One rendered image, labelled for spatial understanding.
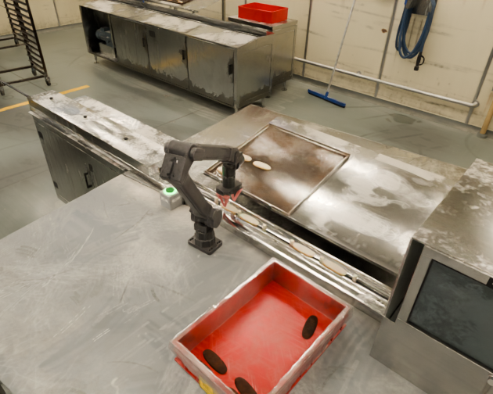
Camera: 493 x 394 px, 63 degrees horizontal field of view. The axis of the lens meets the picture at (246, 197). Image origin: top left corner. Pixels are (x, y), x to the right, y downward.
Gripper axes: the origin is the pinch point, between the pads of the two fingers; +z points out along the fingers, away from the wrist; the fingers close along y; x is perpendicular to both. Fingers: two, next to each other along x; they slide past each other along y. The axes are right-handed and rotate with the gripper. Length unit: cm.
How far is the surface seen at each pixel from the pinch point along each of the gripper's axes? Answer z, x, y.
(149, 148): -4, -58, -3
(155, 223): 6.2, -18.4, 26.9
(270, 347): 6, 56, 41
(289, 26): 10, -195, -313
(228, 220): 2.2, 6.7, 7.8
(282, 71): 61, -195, -305
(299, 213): -0.6, 28.0, -13.3
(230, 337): 6, 44, 47
